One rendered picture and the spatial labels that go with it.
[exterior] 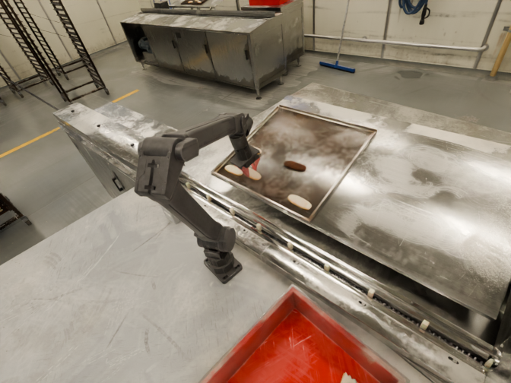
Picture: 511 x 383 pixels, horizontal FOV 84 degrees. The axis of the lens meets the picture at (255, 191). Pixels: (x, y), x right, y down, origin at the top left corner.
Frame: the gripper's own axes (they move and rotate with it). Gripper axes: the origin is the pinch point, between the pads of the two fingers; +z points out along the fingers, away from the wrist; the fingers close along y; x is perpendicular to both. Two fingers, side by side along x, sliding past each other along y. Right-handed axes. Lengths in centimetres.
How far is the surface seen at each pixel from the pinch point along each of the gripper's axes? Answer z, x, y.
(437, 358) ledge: 6, 77, 14
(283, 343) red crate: 7, 48, 36
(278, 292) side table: 8.7, 37.4, 26.6
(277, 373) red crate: 6, 52, 42
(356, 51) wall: 135, -163, -324
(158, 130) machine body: 14, -91, 1
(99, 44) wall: 104, -714, -138
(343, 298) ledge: 6, 54, 16
